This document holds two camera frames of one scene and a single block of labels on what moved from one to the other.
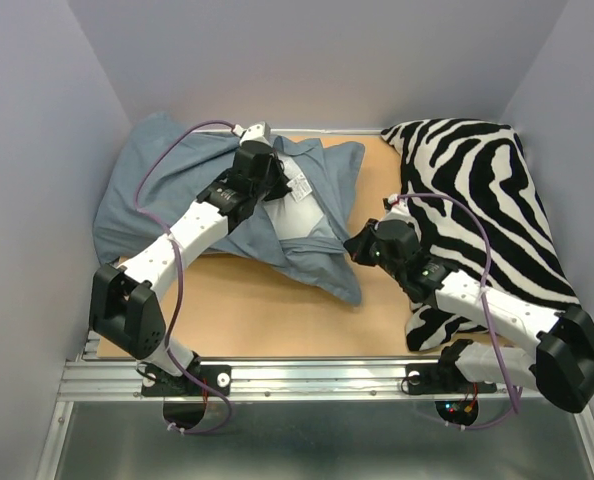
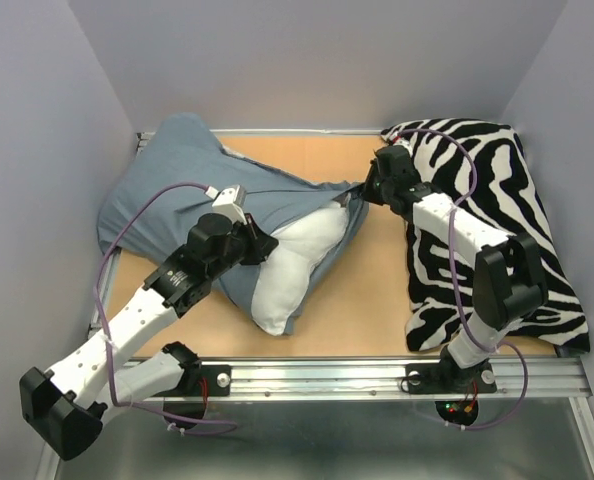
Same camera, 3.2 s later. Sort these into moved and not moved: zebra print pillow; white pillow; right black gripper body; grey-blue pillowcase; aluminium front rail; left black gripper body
Moved: white pillow; right black gripper body; grey-blue pillowcase; left black gripper body
Not moved: aluminium front rail; zebra print pillow
